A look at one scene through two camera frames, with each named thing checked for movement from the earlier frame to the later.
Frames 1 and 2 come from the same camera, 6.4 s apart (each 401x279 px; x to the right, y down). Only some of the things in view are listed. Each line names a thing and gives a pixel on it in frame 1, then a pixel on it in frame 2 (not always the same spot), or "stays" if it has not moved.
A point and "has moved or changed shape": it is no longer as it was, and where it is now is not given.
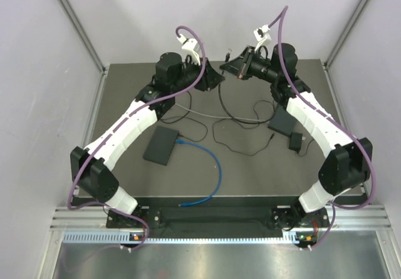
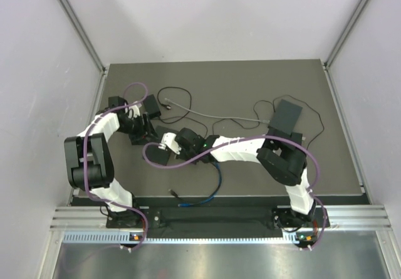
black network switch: [160, 145] stays
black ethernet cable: [227, 57] has moved or changed shape
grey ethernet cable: [221, 116] stays
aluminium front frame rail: [76, 219] stays
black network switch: [282, 121] stays
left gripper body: [190, 74] → [136, 130]
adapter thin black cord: [182, 118] stays
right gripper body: [257, 68] → [185, 155]
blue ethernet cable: [209, 152] stays
